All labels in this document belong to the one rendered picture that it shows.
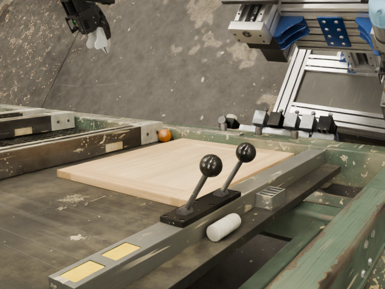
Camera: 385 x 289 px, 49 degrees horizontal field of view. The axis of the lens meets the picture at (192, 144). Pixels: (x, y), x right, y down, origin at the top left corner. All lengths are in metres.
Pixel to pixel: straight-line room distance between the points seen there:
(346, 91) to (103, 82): 1.94
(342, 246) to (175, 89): 2.39
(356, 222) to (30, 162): 0.85
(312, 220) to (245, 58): 1.89
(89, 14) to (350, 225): 0.89
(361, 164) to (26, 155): 0.94
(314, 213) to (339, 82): 1.30
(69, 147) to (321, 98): 1.35
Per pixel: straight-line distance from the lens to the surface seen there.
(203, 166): 0.66
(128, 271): 0.61
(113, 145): 1.43
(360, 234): 0.69
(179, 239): 0.69
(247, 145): 0.76
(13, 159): 1.20
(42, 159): 1.25
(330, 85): 2.24
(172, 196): 0.91
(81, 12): 1.27
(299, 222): 1.03
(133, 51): 3.39
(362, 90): 2.19
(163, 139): 1.56
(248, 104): 2.60
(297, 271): 0.56
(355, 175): 1.32
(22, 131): 1.82
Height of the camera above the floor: 2.10
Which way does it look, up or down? 52 degrees down
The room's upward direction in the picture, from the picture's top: 52 degrees counter-clockwise
